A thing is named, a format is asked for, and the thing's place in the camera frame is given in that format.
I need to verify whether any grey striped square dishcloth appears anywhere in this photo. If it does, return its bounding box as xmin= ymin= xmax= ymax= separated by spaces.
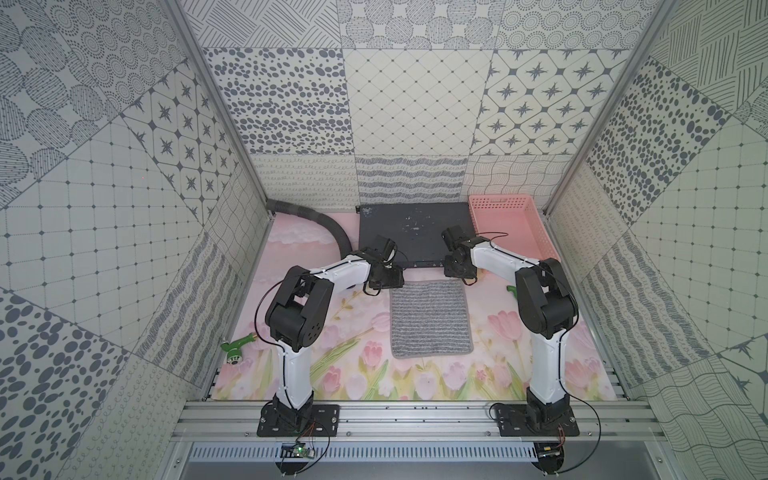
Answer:
xmin=390 ymin=279 xmax=474 ymax=360

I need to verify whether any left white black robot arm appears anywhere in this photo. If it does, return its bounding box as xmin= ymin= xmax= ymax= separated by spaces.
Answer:
xmin=265 ymin=236 xmax=404 ymax=418

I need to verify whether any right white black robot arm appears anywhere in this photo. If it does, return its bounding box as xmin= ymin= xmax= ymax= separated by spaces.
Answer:
xmin=441 ymin=226 xmax=579 ymax=407

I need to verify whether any black flat metal box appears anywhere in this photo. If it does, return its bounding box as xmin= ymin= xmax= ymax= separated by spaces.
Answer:
xmin=359 ymin=202 xmax=474 ymax=268

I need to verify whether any pink plastic basket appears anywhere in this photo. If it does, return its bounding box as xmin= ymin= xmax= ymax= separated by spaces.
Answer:
xmin=468 ymin=194 xmax=560 ymax=260

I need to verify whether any floral pink table mat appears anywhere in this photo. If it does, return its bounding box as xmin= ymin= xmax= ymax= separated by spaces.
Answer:
xmin=209 ymin=211 xmax=619 ymax=402

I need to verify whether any left green pipe fitting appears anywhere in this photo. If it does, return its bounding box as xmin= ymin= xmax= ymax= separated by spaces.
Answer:
xmin=220 ymin=332 xmax=256 ymax=365

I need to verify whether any green circuit board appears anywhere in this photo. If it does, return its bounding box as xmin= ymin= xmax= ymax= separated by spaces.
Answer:
xmin=281 ymin=442 xmax=316 ymax=459

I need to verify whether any right small black controller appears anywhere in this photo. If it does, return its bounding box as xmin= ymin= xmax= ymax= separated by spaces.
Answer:
xmin=534 ymin=443 xmax=564 ymax=474

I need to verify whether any black corrugated hose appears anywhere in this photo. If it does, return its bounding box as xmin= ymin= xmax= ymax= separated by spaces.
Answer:
xmin=266 ymin=198 xmax=355 ymax=256

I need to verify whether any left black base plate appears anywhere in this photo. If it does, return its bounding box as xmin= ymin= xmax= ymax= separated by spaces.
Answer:
xmin=257 ymin=401 xmax=341 ymax=438

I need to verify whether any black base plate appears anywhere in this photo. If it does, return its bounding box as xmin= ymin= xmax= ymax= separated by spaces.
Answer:
xmin=490 ymin=403 xmax=580 ymax=437
xmin=257 ymin=401 xmax=341 ymax=438

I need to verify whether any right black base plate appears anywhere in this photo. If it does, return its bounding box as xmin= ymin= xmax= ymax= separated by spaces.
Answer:
xmin=490 ymin=403 xmax=580 ymax=437

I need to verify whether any aluminium rail frame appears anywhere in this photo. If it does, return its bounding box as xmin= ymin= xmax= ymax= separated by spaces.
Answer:
xmin=171 ymin=401 xmax=664 ymax=442

